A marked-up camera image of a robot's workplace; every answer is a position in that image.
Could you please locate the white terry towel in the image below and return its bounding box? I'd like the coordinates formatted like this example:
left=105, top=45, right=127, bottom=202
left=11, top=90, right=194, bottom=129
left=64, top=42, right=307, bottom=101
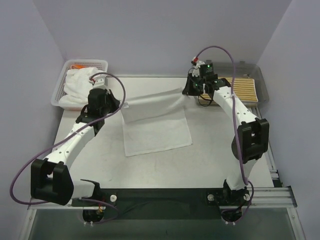
left=121, top=88, right=193, bottom=157

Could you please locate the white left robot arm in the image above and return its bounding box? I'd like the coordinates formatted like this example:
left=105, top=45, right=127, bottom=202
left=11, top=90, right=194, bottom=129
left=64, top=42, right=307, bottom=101
left=30, top=88, right=120, bottom=206

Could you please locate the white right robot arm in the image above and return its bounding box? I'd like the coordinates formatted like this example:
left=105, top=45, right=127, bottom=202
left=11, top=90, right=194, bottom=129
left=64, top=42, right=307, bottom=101
left=182, top=73, right=270, bottom=191

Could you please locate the white crumpled towels pile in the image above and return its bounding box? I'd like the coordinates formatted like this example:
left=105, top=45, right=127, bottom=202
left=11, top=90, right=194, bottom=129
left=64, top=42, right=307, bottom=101
left=58, top=67, right=100, bottom=108

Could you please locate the white plastic mesh basket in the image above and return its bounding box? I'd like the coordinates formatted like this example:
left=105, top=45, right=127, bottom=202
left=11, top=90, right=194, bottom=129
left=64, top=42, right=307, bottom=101
left=51, top=59, right=108, bottom=111

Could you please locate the orange cloth in basket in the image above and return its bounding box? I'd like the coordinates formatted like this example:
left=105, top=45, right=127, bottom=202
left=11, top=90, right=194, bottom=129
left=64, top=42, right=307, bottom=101
left=70, top=64, right=86, bottom=70

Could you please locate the yellow striped folded towel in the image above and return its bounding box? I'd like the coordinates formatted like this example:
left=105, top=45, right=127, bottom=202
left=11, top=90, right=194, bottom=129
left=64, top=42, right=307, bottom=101
left=194, top=77, right=259, bottom=107

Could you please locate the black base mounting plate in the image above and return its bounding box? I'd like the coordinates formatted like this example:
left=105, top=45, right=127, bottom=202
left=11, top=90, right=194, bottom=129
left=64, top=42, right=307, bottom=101
left=71, top=187, right=253, bottom=222

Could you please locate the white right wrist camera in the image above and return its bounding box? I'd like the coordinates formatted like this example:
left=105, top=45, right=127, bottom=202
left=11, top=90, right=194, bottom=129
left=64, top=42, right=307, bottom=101
left=191, top=57, right=214, bottom=78

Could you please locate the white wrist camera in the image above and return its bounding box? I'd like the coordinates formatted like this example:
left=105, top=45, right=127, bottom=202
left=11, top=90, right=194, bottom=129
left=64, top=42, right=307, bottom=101
left=191, top=57, right=214, bottom=78
left=92, top=76, right=108, bottom=90

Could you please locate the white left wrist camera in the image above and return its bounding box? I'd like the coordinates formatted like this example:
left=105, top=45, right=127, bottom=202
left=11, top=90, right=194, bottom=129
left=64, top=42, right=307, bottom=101
left=92, top=76, right=108, bottom=90

